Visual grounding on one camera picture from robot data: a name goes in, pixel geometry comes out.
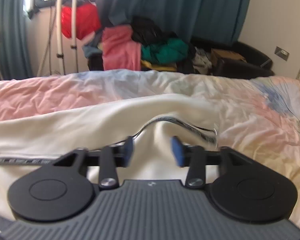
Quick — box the teal curtain right panel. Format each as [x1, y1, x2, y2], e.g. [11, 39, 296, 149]
[96, 0, 250, 44]

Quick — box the teal curtain left panel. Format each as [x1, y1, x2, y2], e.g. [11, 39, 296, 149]
[0, 0, 33, 80]

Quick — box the wall power socket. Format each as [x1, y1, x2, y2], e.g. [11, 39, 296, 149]
[274, 47, 289, 61]

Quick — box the black open suitcase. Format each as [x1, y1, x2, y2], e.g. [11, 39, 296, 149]
[191, 37, 275, 80]

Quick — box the white garment steamer stand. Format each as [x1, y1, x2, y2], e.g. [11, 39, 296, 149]
[37, 0, 83, 77]

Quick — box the black garment on pile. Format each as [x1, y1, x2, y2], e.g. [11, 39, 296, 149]
[131, 16, 178, 46]

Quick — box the green garment on pile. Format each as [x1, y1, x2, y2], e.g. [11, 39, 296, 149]
[141, 38, 189, 65]

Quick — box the teal curtain panel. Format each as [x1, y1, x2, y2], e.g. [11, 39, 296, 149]
[96, 0, 250, 44]
[0, 0, 33, 80]

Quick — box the red bag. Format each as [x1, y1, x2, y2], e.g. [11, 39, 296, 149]
[61, 2, 101, 40]

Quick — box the pastel floral bed cover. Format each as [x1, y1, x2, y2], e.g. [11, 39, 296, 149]
[0, 70, 300, 227]

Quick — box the white zip-up jacket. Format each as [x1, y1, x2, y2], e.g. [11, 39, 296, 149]
[0, 93, 221, 215]

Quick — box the pink garment on pile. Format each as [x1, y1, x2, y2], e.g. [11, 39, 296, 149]
[101, 24, 141, 71]

